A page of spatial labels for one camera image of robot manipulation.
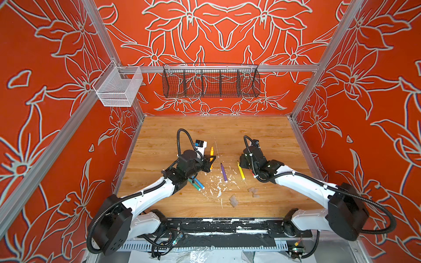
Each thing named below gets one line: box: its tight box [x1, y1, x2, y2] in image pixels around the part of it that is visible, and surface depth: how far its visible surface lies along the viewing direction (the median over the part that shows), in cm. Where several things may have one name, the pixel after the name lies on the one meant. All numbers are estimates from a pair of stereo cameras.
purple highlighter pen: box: [220, 162, 229, 184], surface depth 92 cm
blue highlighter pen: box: [194, 177, 206, 190], surface depth 87 cm
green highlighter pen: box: [188, 178, 202, 192], surface depth 87 cm
